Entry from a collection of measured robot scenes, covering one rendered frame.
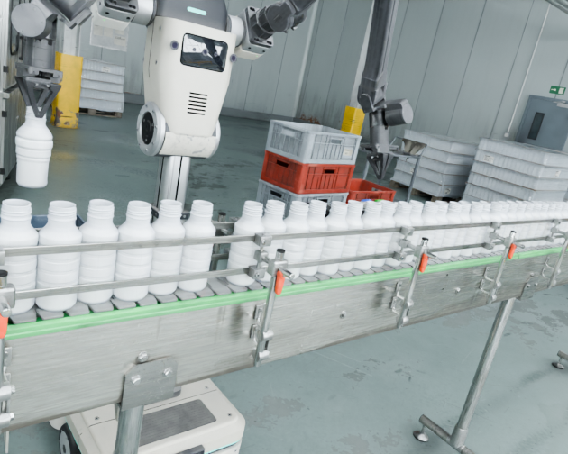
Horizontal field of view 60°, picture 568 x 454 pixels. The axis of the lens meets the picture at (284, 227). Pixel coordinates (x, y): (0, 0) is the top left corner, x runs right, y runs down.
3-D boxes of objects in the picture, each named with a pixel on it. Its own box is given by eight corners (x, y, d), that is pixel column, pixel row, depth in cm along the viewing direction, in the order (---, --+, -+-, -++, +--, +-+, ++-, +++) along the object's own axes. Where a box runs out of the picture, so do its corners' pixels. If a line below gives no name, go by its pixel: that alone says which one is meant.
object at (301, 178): (297, 195, 339) (304, 163, 333) (258, 178, 365) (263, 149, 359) (350, 193, 383) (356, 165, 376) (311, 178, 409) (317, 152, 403)
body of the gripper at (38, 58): (27, 76, 94) (30, 35, 92) (13, 70, 101) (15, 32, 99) (63, 81, 98) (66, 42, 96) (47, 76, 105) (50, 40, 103)
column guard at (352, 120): (344, 158, 1094) (356, 108, 1063) (332, 153, 1122) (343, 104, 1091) (356, 158, 1119) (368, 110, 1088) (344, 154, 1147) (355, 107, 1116)
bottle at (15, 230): (29, 318, 72) (34, 212, 67) (-17, 315, 70) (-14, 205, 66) (38, 299, 78) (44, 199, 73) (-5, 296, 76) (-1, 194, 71)
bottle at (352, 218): (328, 260, 122) (343, 196, 118) (352, 266, 122) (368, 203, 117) (326, 267, 117) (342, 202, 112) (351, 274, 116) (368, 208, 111)
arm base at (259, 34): (244, 7, 154) (249, 43, 153) (259, -7, 148) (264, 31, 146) (266, 13, 160) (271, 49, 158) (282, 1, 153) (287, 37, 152)
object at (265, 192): (290, 225, 344) (297, 195, 338) (252, 207, 370) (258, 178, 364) (343, 220, 388) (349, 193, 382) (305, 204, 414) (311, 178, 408)
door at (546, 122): (541, 204, 1024) (578, 102, 964) (497, 189, 1096) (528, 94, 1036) (543, 204, 1030) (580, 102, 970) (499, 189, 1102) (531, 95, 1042)
